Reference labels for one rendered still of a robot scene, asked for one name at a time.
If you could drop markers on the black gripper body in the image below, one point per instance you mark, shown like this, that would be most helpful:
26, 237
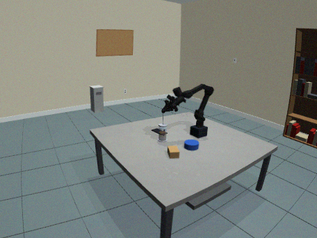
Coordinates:
173, 105

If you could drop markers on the tan rectangular block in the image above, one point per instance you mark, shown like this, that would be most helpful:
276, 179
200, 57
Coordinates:
173, 152

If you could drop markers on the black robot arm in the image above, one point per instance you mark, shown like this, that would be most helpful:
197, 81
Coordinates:
188, 94

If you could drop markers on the black flat rectangular pad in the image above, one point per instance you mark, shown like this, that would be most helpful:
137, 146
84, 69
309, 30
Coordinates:
156, 130

